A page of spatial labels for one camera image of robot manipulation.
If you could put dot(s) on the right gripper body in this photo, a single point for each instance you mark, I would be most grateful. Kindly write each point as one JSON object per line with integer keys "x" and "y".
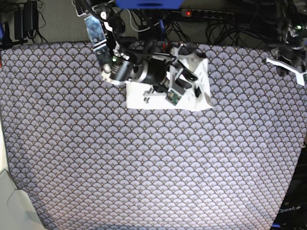
{"x": 159, "y": 70}

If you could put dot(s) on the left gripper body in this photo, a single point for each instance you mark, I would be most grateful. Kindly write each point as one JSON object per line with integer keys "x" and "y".
{"x": 293, "y": 56}

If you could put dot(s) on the white printed T-shirt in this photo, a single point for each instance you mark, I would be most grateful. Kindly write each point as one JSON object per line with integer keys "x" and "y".
{"x": 197, "y": 96}

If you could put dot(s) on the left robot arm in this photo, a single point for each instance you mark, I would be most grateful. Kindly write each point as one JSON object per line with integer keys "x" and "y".
{"x": 282, "y": 26}

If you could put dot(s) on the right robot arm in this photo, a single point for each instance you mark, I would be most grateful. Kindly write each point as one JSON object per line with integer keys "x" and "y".
{"x": 106, "y": 29}

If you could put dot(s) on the black power adapter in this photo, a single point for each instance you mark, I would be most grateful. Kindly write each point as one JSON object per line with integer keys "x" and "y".
{"x": 150, "y": 34}

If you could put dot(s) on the black power strip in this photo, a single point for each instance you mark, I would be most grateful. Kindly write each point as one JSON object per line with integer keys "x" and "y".
{"x": 205, "y": 14}

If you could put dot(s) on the patterned fan-print tablecloth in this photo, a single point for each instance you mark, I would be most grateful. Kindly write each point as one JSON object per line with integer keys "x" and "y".
{"x": 88, "y": 162}

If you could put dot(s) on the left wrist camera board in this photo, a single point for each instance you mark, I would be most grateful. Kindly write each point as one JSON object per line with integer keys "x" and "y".
{"x": 301, "y": 79}

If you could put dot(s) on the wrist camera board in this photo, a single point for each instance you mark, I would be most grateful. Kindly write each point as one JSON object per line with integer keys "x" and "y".
{"x": 173, "y": 98}
{"x": 301, "y": 79}

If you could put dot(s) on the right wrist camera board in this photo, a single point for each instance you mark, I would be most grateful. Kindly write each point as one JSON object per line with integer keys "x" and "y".
{"x": 173, "y": 98}

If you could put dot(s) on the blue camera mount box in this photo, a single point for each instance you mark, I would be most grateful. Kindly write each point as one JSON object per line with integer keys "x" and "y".
{"x": 149, "y": 4}

